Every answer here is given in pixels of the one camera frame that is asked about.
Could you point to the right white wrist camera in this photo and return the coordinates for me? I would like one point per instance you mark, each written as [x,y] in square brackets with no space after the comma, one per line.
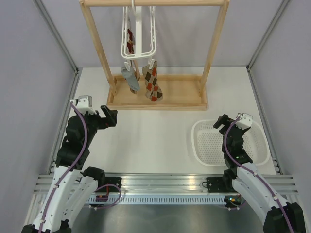
[245,120]

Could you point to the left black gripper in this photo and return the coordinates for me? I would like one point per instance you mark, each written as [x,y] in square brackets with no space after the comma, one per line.
[109,121]

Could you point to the white hanger clip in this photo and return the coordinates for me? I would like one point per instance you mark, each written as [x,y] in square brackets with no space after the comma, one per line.
[151,62]

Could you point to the left aluminium frame post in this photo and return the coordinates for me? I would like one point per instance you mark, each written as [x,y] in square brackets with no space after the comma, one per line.
[49,22]

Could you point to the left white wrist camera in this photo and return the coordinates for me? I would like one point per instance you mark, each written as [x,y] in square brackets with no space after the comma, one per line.
[83,104]

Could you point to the beige argyle sock front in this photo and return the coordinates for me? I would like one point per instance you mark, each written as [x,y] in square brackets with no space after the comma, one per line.
[153,91]

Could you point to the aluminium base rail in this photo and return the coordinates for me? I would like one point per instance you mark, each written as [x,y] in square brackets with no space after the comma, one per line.
[174,183]

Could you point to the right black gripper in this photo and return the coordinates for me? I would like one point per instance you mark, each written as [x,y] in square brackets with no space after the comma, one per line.
[221,120]

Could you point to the right aluminium frame post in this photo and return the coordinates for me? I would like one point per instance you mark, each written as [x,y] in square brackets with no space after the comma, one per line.
[278,14]

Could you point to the beige argyle sock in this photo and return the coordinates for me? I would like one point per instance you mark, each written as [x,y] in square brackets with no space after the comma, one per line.
[153,91]
[130,50]

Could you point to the wooden hanger rack frame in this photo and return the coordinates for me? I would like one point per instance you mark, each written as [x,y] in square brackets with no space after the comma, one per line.
[140,86]

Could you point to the white slotted cable duct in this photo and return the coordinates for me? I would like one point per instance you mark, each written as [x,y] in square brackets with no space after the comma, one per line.
[159,199]

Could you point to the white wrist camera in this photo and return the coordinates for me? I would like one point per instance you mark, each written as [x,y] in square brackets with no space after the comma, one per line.
[245,120]
[83,104]

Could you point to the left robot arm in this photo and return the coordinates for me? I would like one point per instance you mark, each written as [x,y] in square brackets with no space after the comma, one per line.
[71,185]

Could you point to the white plastic clip hanger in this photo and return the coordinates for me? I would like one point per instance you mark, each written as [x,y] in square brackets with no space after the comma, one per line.
[138,53]

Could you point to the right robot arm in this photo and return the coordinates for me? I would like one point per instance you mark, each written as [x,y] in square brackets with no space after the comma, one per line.
[276,213]

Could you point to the aluminium frame post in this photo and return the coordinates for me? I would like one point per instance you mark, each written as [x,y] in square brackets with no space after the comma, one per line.
[49,22]
[278,14]

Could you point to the grey sock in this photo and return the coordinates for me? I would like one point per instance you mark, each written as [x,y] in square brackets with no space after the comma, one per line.
[131,78]

